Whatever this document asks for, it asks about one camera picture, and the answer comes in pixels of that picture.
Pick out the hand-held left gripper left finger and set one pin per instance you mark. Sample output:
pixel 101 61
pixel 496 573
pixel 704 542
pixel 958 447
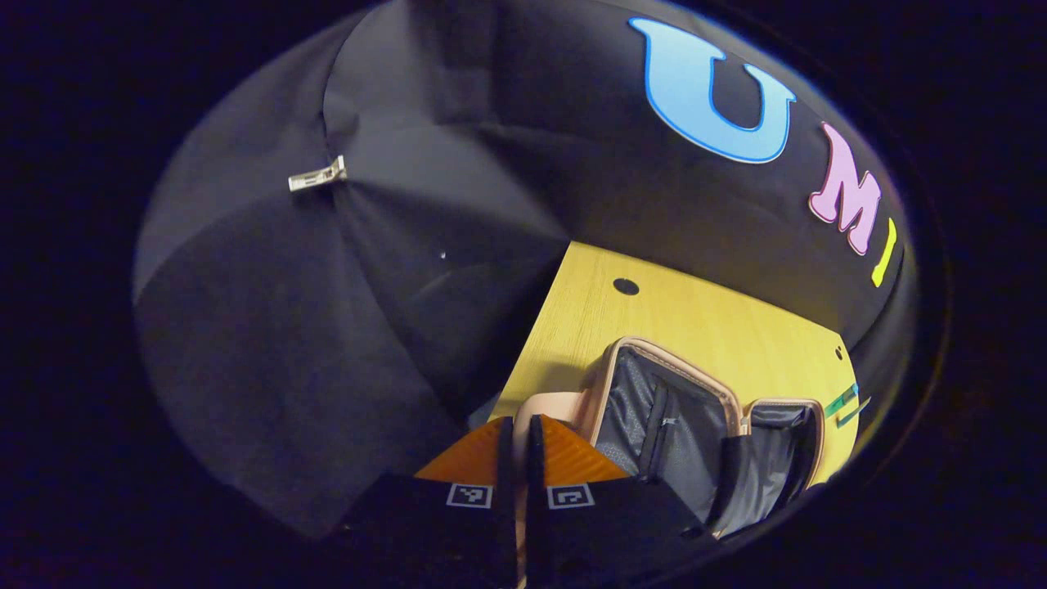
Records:
pixel 505 458

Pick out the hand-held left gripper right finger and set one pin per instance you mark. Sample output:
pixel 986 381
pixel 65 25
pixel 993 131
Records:
pixel 536 458

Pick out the pink suitcase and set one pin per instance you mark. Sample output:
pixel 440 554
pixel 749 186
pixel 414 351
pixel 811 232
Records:
pixel 646 409

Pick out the green slim tube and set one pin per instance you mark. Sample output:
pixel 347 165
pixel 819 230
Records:
pixel 842 401

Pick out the metal cloth clip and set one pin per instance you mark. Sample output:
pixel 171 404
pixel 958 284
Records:
pixel 317 174

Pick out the black backdrop cloth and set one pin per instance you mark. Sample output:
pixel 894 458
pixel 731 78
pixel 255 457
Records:
pixel 409 123

